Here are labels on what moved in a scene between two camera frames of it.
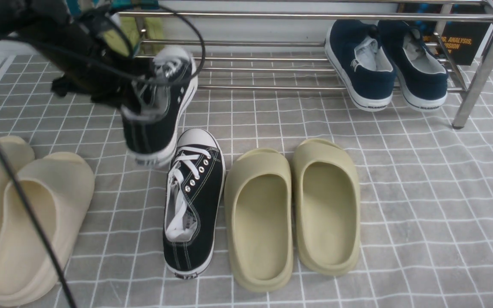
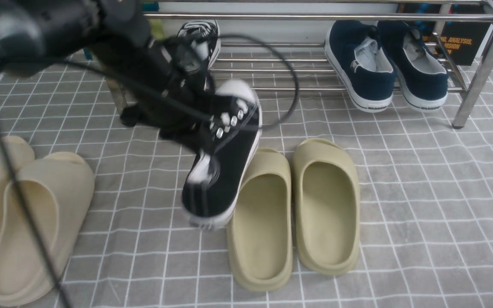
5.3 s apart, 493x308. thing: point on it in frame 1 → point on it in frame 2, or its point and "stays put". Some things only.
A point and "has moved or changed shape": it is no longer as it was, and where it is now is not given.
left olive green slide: x=258 y=199 stays put
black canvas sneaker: x=194 y=186 → x=213 y=179
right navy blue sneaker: x=422 y=78 stays put
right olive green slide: x=326 y=179 stays put
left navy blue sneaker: x=367 y=72 stays put
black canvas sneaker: x=150 y=130 has moved or changed shape
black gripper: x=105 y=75 → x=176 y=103
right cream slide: x=57 y=188 stays put
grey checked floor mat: x=439 y=205 stays put
